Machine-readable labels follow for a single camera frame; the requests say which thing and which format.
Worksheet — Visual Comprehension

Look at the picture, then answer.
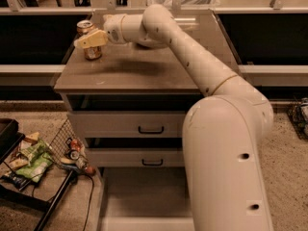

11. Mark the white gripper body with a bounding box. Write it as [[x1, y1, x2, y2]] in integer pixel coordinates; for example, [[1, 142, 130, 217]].
[[103, 14, 126, 44]]

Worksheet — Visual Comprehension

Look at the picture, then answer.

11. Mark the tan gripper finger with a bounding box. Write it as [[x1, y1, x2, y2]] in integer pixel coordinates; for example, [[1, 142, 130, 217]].
[[74, 29, 108, 49]]

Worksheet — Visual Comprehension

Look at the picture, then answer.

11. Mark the orange soda can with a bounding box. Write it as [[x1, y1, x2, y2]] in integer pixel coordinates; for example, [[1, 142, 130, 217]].
[[77, 19, 102, 61]]

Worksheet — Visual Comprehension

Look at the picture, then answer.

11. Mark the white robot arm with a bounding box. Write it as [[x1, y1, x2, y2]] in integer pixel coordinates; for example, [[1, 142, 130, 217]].
[[74, 4, 273, 231]]

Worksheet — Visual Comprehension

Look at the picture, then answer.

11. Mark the grey drawer cabinet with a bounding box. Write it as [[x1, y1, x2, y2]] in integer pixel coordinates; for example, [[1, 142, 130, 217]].
[[53, 9, 249, 231]]

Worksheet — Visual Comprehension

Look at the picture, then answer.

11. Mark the red soda can in basket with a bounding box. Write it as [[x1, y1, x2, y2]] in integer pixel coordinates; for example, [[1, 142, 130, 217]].
[[69, 140, 81, 152]]

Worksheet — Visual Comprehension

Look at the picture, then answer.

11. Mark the open bottom drawer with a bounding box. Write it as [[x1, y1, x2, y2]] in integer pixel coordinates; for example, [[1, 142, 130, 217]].
[[97, 167, 194, 231]]

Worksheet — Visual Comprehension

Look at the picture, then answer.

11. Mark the white ceramic bowl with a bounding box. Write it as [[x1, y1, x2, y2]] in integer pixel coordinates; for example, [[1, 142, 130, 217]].
[[138, 38, 166, 48]]

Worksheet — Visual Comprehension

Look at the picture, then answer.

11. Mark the green snack bag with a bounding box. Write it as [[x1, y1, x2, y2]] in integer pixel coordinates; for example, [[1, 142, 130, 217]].
[[15, 140, 53, 183]]

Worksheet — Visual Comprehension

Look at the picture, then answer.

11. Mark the dark blue snack bag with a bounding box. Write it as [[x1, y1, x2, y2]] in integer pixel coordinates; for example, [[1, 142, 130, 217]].
[[1, 172, 30, 191]]

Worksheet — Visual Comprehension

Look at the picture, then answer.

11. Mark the top drawer with black handle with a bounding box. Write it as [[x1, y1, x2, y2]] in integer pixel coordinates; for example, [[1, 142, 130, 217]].
[[67, 111, 185, 139]]

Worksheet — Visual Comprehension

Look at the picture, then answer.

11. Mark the drawer with black handle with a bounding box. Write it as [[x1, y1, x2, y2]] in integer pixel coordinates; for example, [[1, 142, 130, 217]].
[[86, 148, 184, 167], [67, 111, 185, 139]]

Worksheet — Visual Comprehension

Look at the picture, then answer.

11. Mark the wire mesh basket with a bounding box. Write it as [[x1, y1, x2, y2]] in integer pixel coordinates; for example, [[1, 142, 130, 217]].
[[49, 119, 96, 176]]

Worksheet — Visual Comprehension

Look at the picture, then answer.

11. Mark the middle drawer with black handle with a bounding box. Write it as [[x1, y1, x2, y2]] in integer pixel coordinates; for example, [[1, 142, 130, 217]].
[[86, 148, 184, 167]]

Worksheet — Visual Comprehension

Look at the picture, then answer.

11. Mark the black stand frame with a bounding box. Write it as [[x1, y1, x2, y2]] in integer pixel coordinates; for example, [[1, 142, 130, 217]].
[[0, 118, 77, 231]]

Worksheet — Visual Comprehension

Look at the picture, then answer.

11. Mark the black cable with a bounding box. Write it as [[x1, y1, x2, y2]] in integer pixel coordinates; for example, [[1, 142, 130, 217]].
[[81, 174, 96, 231]]

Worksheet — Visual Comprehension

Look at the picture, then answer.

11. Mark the wire basket at right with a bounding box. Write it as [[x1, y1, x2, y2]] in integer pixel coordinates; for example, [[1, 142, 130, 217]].
[[287, 97, 308, 140]]

